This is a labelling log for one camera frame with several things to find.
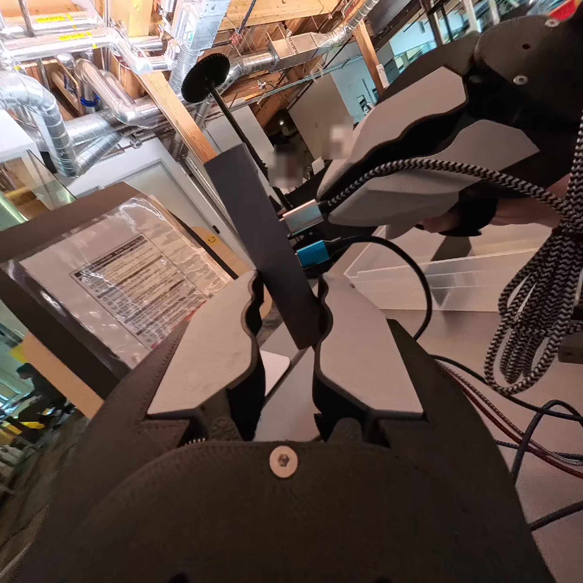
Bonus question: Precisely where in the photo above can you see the black pole with round disc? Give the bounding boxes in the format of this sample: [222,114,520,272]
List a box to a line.
[181,51,278,192]

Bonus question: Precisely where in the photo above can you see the wooden ceiling beam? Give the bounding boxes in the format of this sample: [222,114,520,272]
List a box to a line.
[130,68,219,165]

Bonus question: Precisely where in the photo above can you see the white door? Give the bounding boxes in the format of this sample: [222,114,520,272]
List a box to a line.
[132,159,228,240]

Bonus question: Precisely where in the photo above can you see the red braided usb cable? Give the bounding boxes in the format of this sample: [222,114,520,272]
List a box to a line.
[439,364,583,479]

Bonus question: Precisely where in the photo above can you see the dark grey usb hub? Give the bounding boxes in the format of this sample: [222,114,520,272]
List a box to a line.
[203,144,326,350]

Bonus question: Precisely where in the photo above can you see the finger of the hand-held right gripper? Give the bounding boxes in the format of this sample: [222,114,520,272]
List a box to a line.
[353,67,472,160]
[317,119,542,240]

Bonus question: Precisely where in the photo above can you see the clear plastic box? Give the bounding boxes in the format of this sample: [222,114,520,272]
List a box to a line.
[344,248,540,312]

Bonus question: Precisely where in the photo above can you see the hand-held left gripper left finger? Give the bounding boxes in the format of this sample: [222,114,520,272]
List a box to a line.
[147,270,267,422]

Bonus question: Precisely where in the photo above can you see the laminated instruction sheet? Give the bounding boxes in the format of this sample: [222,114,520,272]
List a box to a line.
[18,198,233,360]

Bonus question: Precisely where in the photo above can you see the white flat pad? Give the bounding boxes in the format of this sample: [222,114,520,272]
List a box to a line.
[259,350,292,398]

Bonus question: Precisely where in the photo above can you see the black white braided usb cable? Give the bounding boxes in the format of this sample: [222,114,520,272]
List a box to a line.
[279,114,583,397]

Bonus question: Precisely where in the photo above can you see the instruction sheet on white stand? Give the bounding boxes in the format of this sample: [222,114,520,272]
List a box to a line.
[0,182,256,399]

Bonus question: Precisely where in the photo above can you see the person's right hand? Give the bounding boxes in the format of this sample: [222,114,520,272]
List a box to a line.
[421,173,583,234]

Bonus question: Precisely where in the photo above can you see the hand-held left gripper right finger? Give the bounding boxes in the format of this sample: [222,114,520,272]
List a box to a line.
[313,275,430,420]

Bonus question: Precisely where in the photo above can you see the silver insulated duct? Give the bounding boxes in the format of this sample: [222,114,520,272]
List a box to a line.
[0,57,158,178]

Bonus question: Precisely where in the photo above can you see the spiral metal duct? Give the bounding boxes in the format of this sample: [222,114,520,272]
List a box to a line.
[169,46,281,98]

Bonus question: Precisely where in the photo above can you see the blue braided usb cable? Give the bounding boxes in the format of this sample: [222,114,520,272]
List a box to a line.
[295,234,433,340]

